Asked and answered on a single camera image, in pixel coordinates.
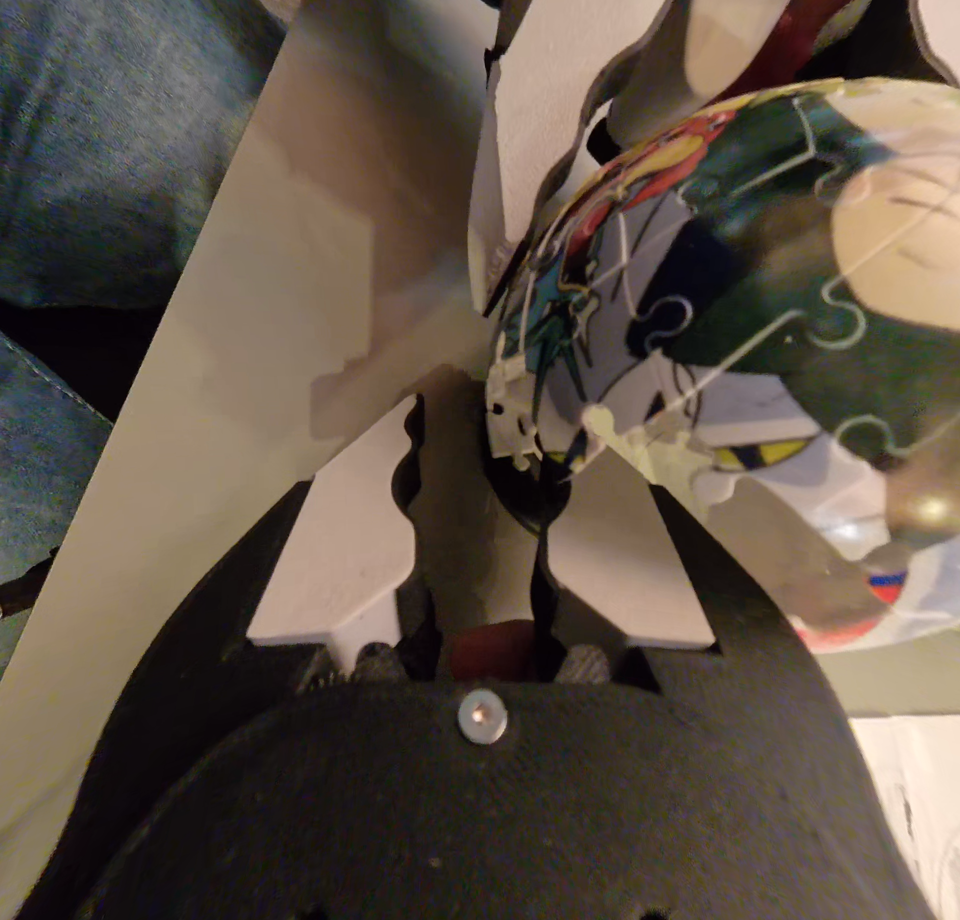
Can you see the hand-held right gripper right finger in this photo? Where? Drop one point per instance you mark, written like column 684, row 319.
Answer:
column 630, row 560

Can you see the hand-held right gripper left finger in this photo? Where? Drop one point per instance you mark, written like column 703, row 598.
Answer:
column 337, row 545

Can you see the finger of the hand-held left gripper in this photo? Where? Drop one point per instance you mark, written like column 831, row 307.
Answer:
column 941, row 12
column 540, row 110

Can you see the colourful puzzle ball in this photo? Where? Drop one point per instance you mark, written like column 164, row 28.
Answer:
column 750, row 260

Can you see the black ball stand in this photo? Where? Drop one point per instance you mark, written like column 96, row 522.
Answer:
column 517, row 496

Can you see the white instruction sheet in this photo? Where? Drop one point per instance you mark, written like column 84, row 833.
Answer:
column 907, row 800

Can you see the person's left leg in jeans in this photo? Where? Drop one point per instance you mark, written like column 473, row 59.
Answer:
column 112, row 147

